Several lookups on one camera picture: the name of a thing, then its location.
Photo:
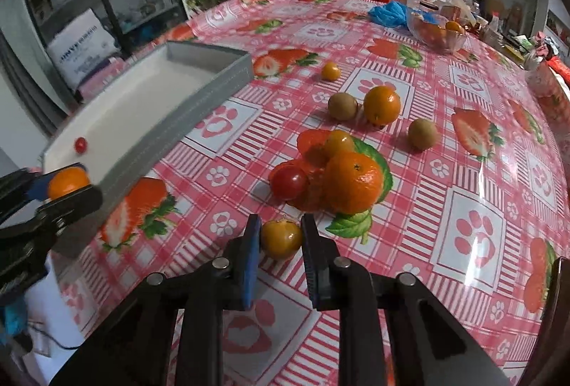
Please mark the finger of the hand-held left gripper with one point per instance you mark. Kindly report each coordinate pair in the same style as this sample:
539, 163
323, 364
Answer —
41, 185
75, 203

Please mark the yellow cherry tomato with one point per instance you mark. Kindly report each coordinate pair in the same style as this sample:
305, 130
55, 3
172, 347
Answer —
280, 240

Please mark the glass bowl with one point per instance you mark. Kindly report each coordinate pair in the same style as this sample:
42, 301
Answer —
434, 39

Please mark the small red cherry tomato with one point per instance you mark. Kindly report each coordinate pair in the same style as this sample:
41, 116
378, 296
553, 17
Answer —
80, 144

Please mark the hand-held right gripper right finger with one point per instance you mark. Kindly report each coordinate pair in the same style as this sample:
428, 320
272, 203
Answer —
313, 270

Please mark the person's left hand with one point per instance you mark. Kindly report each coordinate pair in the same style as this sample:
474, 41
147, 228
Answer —
11, 319

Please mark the blue plastic bag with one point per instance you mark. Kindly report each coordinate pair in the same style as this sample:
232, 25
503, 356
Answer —
389, 14

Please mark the large mandarin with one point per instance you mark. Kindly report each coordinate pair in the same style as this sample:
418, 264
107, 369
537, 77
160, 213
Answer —
354, 183

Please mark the wooden chair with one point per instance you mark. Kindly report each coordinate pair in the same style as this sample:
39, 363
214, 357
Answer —
492, 6

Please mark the grey tray with white inside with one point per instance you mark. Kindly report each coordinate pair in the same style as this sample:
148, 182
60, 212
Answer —
147, 101

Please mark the small yellow tomato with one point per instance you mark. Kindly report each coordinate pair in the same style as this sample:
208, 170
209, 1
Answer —
331, 71

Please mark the round orange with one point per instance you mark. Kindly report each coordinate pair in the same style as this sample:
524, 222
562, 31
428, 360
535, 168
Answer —
382, 104

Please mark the small mandarin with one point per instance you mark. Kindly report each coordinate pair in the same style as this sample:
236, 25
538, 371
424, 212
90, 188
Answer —
67, 184

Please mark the white printed sack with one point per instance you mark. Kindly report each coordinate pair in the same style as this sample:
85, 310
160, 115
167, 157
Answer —
82, 49

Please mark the orange in glass bowl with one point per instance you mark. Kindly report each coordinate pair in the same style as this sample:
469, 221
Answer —
454, 27

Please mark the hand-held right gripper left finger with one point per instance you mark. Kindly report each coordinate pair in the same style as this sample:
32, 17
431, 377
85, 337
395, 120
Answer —
252, 265

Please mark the orange-yellow tomato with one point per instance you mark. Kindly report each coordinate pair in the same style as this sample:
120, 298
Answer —
339, 142

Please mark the brown kiwi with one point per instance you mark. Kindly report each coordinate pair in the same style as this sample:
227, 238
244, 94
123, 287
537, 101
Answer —
423, 134
342, 106

